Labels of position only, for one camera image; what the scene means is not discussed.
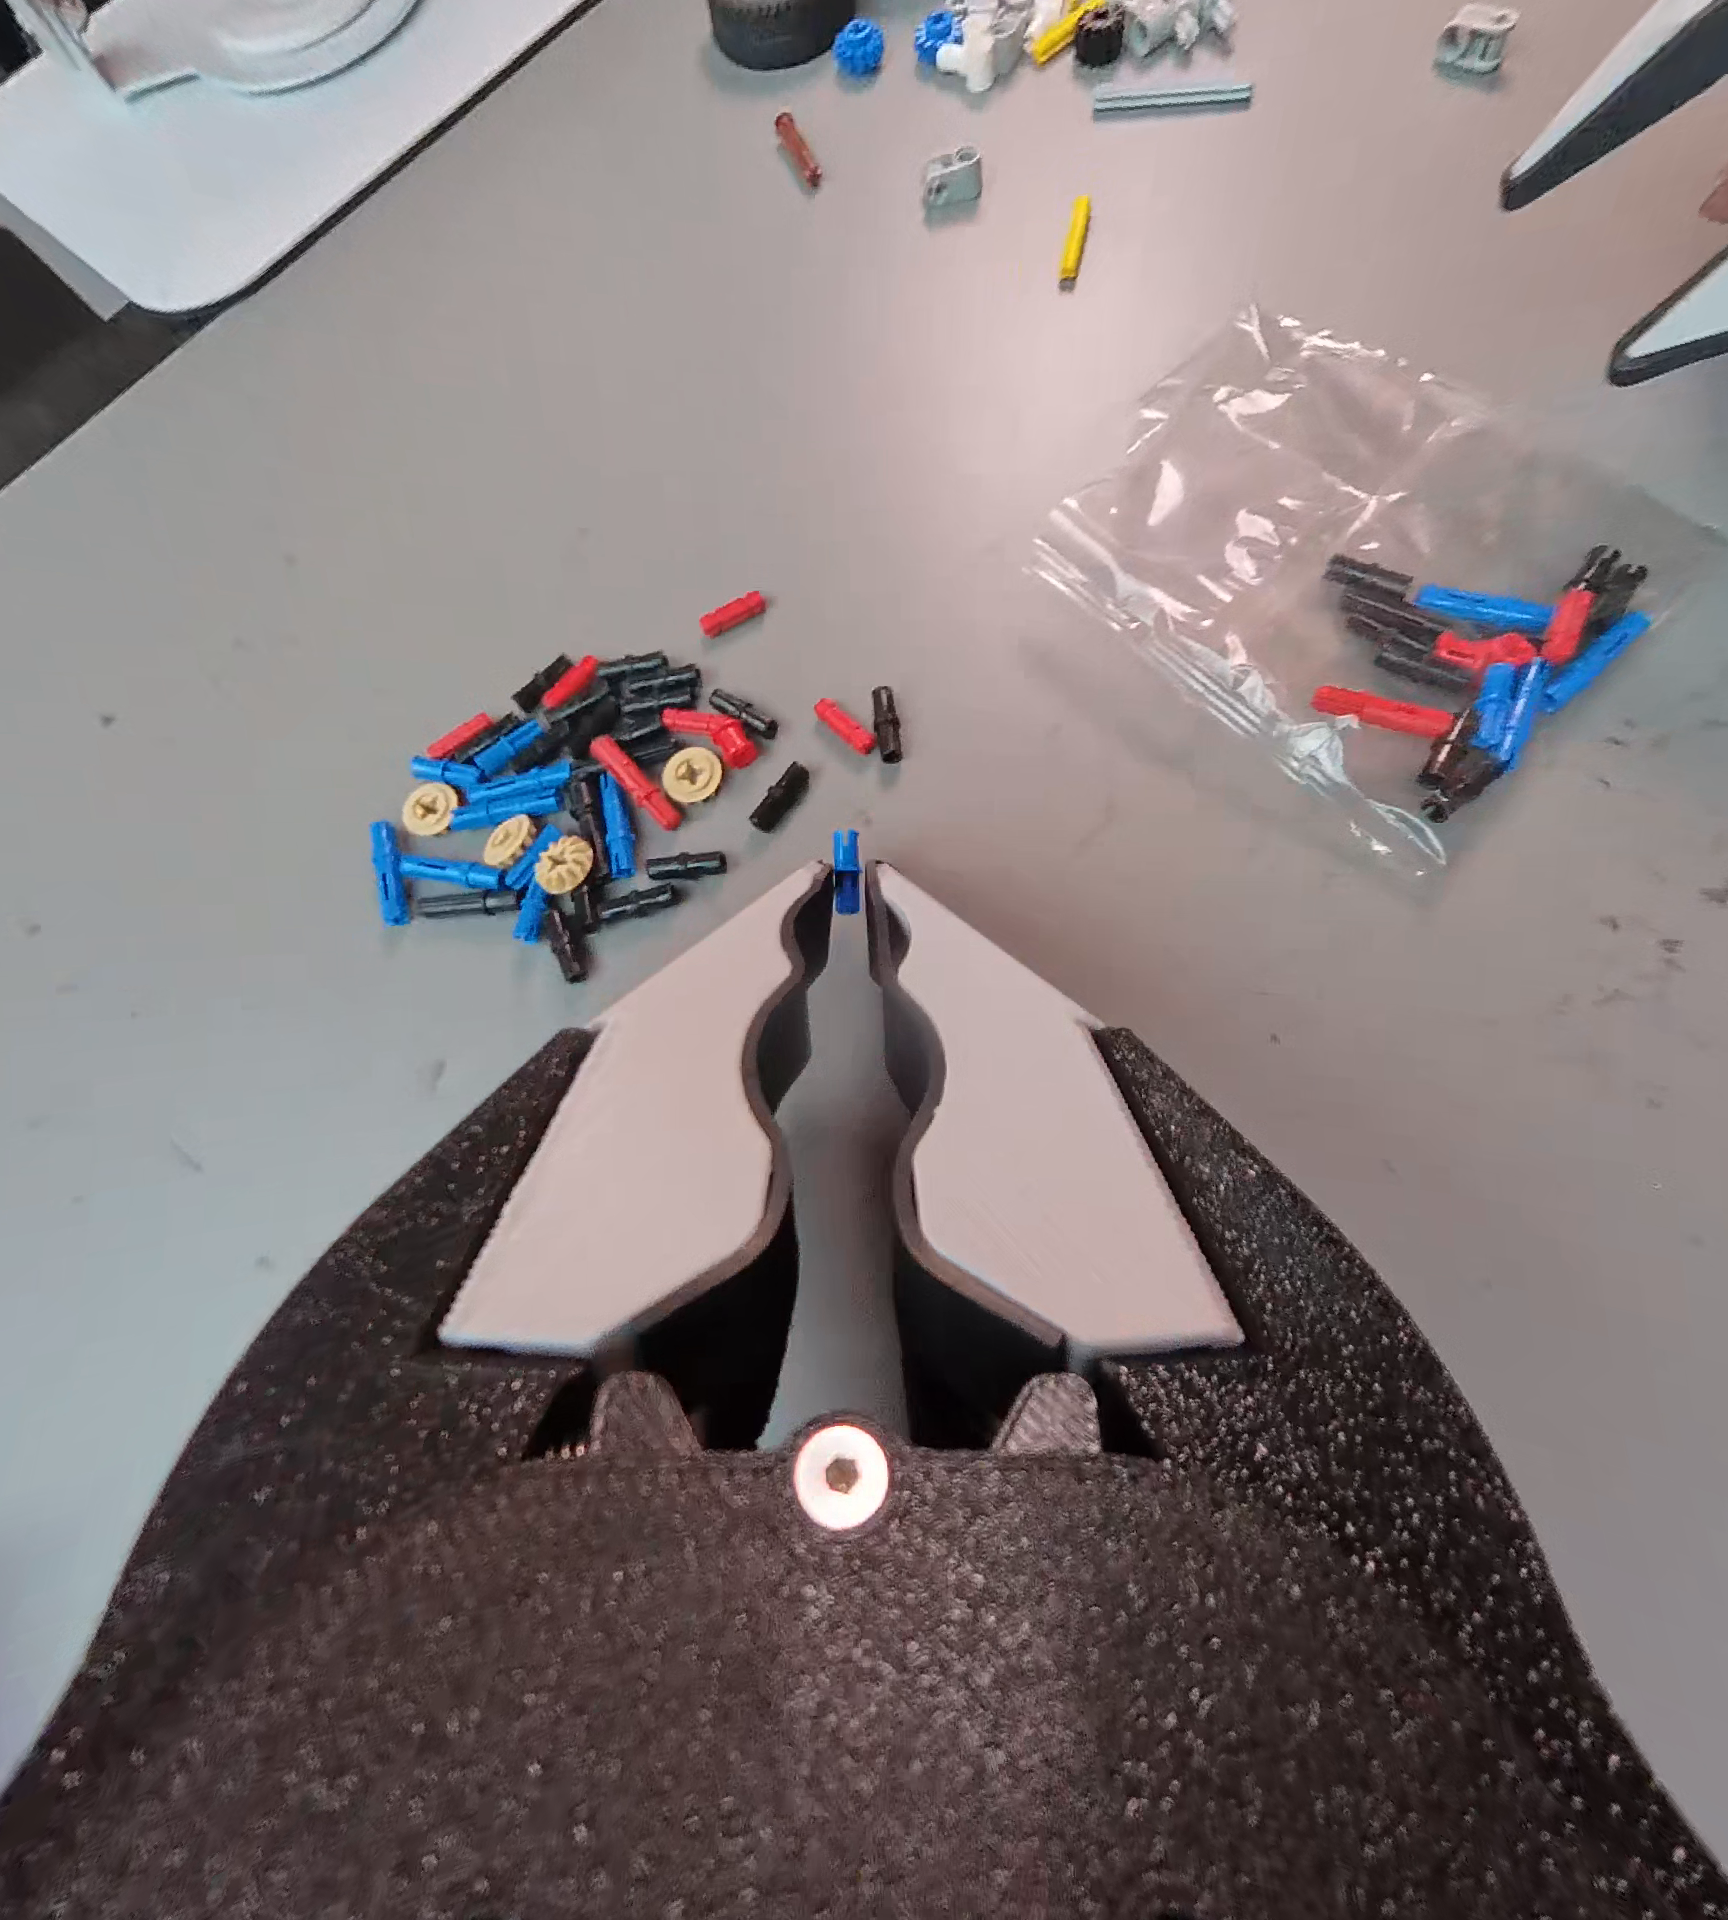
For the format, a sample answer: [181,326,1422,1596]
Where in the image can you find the bagged bunch of toy pins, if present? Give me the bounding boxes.
[1311,543,1653,824]

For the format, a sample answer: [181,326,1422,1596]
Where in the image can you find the pile of red blue black pins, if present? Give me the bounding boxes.
[369,649,779,984]

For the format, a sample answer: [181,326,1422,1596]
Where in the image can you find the pile of grey yellow parts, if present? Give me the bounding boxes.
[913,0,1241,92]

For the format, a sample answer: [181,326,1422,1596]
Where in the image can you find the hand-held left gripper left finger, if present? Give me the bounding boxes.
[432,858,832,1362]

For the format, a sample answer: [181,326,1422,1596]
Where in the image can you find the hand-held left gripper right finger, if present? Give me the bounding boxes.
[861,858,1248,1362]

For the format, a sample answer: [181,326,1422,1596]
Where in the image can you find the white monitor stand base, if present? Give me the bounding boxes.
[0,0,603,316]

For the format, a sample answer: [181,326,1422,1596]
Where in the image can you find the clear plastic bag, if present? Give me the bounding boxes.
[1029,304,1728,875]

